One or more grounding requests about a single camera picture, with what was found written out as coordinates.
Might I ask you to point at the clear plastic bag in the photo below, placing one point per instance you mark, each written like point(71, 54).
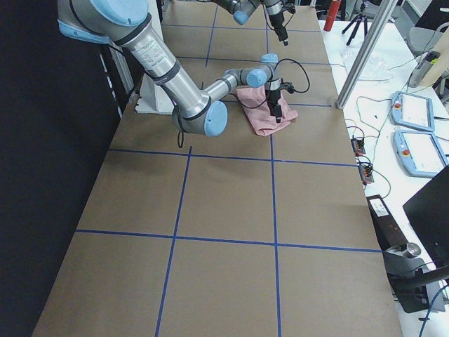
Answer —
point(376, 69)

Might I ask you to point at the blue teach pendant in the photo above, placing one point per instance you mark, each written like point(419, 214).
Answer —
point(419, 153)
point(412, 111)

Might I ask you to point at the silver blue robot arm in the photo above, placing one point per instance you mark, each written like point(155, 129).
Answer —
point(129, 25)
point(241, 11)

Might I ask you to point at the lower blue teach pendant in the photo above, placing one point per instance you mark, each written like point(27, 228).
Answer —
point(419, 153)

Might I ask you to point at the black rectangular box device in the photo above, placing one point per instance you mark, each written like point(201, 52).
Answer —
point(389, 235)

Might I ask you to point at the black monitor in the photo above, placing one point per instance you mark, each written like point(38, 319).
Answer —
point(427, 212)

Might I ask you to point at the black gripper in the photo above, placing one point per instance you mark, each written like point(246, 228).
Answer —
point(278, 21)
point(272, 96)

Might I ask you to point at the red black relay board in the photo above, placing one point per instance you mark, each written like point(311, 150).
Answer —
point(358, 146)

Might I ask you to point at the black camera tripod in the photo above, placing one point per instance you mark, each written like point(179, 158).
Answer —
point(356, 22)

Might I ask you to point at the upper blue teach pendant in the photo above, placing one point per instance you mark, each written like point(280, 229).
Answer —
point(412, 111)

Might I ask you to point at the red cylinder bottle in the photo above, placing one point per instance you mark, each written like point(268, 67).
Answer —
point(332, 14)

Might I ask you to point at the pink Snoopy t-shirt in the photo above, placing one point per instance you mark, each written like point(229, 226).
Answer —
point(263, 123)

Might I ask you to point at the aluminium frame post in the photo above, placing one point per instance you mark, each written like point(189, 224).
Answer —
point(365, 51)

